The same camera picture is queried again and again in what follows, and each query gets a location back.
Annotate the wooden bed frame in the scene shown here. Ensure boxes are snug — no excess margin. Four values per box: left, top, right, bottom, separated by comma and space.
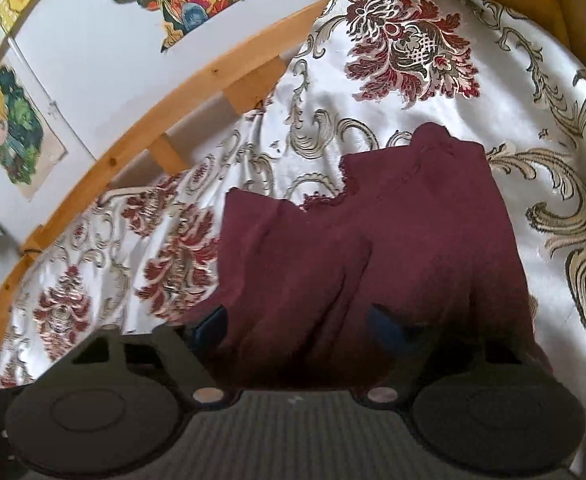
0, 0, 586, 376

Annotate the maroon small garment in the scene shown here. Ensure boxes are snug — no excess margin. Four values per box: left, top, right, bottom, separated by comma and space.
183, 124, 542, 388

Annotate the white floral satin bedspread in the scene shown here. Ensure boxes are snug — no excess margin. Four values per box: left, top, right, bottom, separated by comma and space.
0, 0, 586, 480

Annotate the cartoon child wall poster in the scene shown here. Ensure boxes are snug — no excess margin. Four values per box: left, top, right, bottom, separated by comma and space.
0, 64, 67, 200

